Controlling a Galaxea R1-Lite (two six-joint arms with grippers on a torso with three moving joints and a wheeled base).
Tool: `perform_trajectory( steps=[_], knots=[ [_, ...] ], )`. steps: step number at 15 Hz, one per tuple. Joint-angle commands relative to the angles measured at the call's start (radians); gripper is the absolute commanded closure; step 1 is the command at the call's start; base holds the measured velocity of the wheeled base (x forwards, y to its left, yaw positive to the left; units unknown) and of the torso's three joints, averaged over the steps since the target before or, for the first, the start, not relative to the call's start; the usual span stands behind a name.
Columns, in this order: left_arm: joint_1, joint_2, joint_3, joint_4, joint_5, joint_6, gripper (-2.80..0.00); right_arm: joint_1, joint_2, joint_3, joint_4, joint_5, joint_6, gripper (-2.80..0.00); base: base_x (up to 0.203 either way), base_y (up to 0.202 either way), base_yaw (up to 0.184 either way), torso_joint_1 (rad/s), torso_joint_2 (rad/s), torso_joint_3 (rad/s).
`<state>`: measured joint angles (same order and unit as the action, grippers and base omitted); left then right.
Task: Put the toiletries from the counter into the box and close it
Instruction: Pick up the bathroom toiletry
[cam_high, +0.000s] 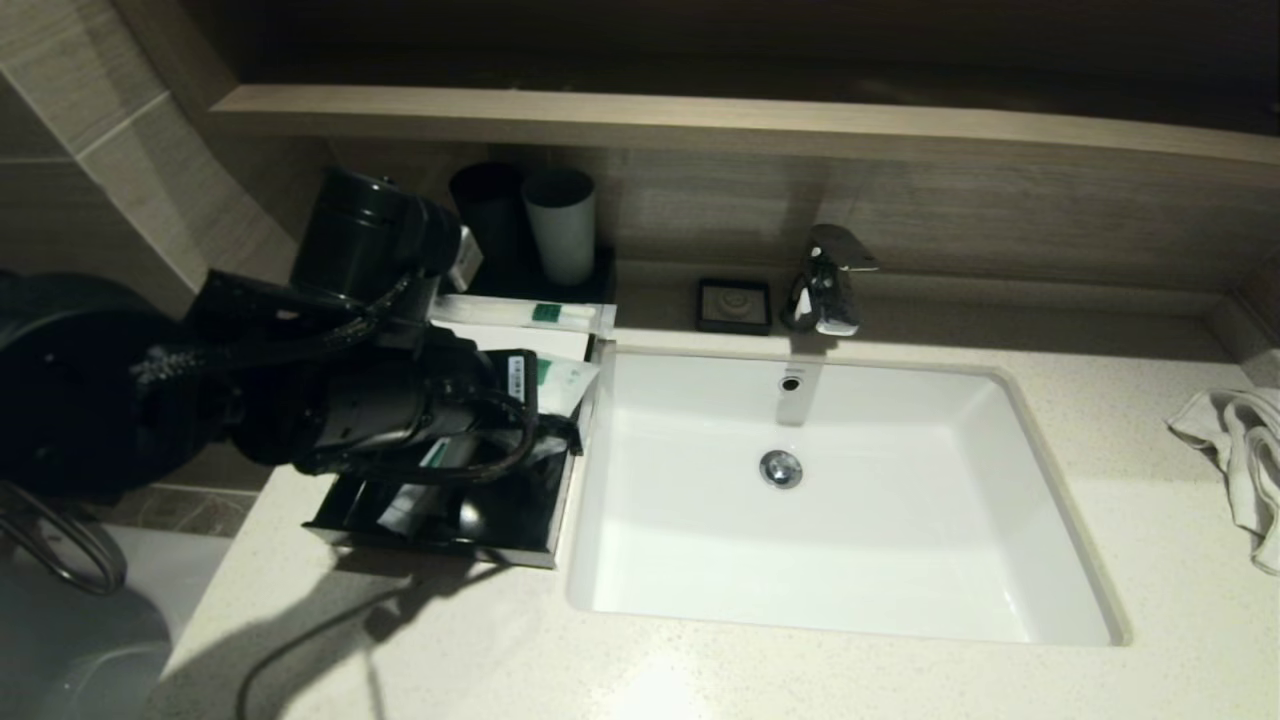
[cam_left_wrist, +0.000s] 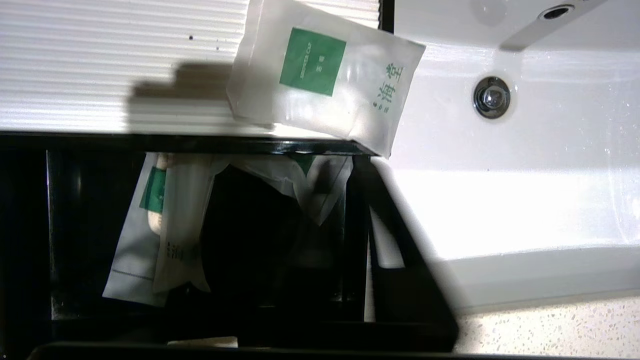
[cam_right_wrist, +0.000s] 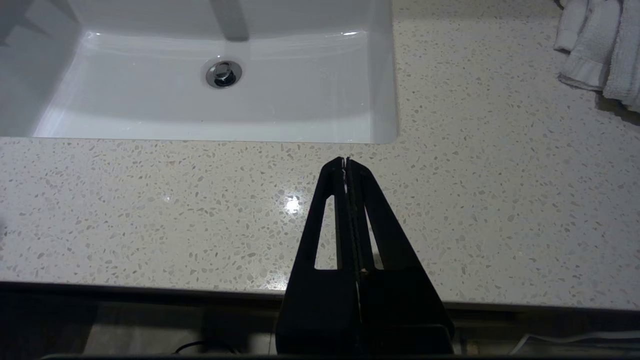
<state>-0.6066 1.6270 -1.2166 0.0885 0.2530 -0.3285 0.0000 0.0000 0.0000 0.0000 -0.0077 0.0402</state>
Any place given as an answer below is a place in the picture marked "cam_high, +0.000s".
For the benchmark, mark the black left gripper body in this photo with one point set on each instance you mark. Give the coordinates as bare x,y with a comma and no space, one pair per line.
490,395

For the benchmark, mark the long clear packet green label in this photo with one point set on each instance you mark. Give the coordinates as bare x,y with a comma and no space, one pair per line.
530,312
440,460

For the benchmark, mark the glossy black unlined drawer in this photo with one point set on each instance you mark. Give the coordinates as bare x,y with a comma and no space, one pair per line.
520,510

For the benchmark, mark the dark metal cup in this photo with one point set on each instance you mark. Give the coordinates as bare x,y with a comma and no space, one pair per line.
487,215

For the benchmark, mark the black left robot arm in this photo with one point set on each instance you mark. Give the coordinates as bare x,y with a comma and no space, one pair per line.
150,390

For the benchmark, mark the white cup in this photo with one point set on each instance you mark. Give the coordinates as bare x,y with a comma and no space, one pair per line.
562,240

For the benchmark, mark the black square soap dish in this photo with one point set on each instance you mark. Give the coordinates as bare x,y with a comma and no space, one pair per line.
734,305

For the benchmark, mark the chrome sink drain plug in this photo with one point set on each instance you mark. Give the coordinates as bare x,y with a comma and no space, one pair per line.
781,469

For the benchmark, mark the chrome sink faucet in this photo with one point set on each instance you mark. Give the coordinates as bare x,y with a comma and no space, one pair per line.
830,290

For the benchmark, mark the white bathtub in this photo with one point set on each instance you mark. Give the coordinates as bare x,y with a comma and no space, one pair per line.
170,580

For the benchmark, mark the white ceramic sink basin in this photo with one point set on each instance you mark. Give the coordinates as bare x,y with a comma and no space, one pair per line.
850,560

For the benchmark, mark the white towel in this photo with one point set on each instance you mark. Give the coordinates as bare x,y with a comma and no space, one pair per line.
1250,450

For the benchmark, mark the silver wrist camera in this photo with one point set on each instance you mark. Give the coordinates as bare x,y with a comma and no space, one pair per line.
465,258

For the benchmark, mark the wooden wall shelf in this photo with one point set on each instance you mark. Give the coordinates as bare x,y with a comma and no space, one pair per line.
700,120

